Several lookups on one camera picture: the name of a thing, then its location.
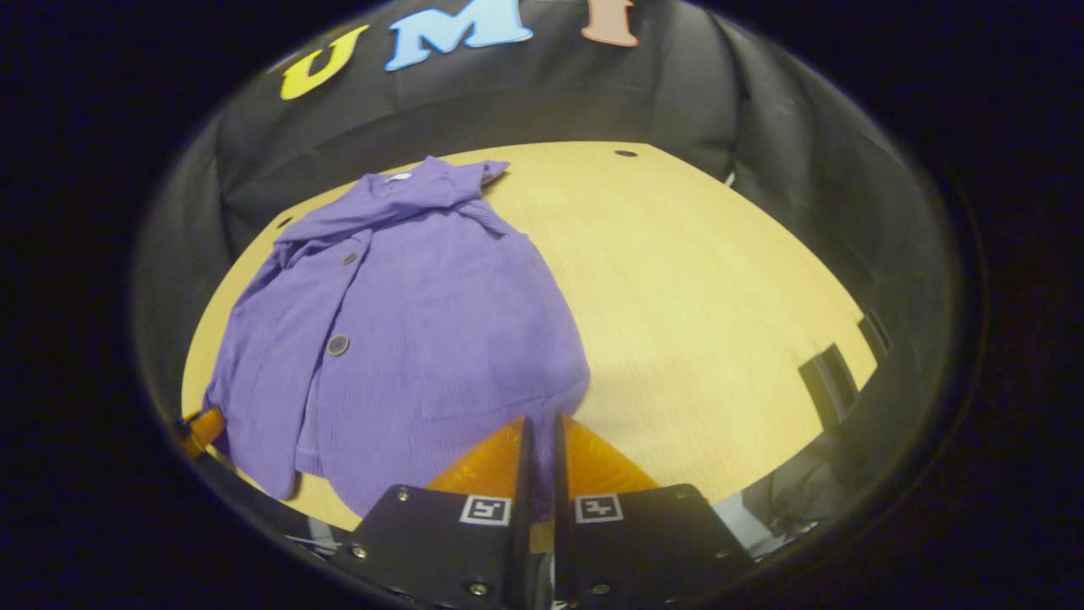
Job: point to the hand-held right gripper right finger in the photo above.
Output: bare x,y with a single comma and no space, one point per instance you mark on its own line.
561,525

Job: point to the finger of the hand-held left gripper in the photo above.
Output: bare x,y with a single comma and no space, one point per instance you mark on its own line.
203,429

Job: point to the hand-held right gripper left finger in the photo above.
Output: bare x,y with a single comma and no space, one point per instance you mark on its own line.
527,525

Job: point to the black backdrop cloth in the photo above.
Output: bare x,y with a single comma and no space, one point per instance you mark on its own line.
593,93

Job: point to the purple button shirt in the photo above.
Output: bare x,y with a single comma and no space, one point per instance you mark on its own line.
423,339

